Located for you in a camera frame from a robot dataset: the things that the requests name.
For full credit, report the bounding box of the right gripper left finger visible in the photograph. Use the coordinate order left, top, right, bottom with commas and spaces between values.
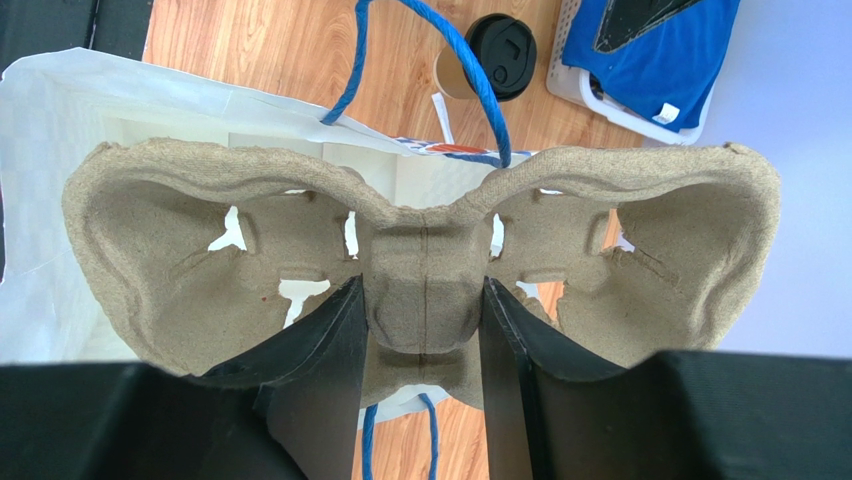
1, 277, 368, 479

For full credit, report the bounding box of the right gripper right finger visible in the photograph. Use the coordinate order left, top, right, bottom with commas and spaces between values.
479, 278, 851, 479

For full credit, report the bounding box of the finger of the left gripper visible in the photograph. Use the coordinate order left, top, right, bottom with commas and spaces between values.
593, 0, 700, 54

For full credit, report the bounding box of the black plastic cup lid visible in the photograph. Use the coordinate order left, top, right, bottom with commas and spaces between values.
465, 13, 537, 102

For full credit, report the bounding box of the grey pulp cup carrier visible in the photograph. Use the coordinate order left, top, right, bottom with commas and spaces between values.
62, 139, 781, 408

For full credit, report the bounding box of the brown paper coffee cup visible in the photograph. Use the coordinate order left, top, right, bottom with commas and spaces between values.
433, 46, 477, 100

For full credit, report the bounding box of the blue checkered paper bag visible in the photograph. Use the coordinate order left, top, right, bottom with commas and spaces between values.
0, 0, 554, 480

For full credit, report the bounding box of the blue folded towel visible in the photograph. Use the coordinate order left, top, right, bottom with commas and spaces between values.
562, 1, 740, 132

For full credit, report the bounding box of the white plastic basket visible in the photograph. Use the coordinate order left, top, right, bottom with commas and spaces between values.
546, 0, 715, 145

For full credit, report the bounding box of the white wrapped straw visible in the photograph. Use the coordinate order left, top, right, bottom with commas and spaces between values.
431, 92, 455, 144

